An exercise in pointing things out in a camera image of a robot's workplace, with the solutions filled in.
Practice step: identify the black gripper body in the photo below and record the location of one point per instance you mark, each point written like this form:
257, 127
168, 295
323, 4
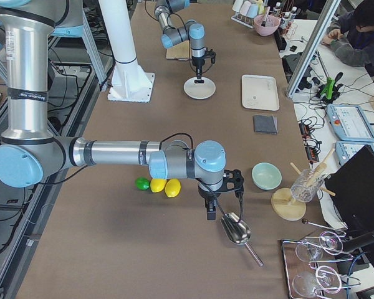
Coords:
199, 64
207, 192

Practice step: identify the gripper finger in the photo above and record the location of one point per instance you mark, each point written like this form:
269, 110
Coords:
201, 74
198, 74
209, 205
214, 210

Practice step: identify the cream rectangular tray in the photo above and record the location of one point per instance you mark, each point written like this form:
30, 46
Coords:
259, 92

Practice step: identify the wine glass rack tray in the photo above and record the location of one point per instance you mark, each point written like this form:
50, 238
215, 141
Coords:
310, 266

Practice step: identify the cream round plate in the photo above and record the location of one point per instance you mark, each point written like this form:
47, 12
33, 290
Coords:
199, 91

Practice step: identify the wooden cutting board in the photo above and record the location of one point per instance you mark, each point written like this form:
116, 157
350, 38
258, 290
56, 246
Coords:
179, 52

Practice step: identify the metal scoop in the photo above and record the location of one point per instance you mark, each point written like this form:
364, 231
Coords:
239, 233

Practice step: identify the yellow lemon far from lime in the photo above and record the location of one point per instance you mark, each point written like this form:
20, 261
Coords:
173, 188

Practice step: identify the yellow lemon near lime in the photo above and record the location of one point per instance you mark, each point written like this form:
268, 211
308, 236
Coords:
157, 185

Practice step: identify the mint green bowl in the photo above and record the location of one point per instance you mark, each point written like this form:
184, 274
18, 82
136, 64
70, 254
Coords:
266, 176

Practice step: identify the white cup rack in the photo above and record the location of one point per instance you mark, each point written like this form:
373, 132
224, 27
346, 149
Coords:
246, 10

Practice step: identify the wooden cup stand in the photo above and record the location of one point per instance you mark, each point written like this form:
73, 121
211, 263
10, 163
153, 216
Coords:
286, 206

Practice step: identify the green lime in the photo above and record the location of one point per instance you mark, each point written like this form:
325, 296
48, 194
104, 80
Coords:
142, 183

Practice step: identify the grey folded cloth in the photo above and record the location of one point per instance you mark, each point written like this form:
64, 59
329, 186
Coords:
266, 124

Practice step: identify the pink bowl with ice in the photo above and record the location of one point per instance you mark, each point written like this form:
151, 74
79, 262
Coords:
272, 24

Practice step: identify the metal muddler in bowl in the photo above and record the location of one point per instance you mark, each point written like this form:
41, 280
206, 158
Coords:
265, 16

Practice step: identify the clear glass mug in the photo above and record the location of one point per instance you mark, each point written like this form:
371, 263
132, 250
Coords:
306, 186

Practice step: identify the lower blue teach pendant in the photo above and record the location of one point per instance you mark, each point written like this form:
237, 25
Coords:
345, 150

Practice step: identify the blue teach pendant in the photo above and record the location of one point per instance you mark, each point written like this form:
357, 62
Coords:
345, 150
350, 123

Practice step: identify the black computer monitor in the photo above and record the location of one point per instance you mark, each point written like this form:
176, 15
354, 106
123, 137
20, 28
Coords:
353, 185

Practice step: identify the upper blue teach pendant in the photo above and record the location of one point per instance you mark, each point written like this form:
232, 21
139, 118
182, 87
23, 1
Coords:
350, 123

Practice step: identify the person in grey sweater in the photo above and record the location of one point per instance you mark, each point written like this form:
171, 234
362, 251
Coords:
351, 37

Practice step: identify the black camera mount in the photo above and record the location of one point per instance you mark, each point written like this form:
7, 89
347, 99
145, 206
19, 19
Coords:
211, 55
233, 181

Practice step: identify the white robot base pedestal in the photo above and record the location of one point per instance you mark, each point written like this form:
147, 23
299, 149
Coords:
130, 83

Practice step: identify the green handled grabber tool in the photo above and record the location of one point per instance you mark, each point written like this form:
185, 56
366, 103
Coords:
329, 92

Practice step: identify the aluminium frame post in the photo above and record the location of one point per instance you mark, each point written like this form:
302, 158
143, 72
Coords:
314, 40

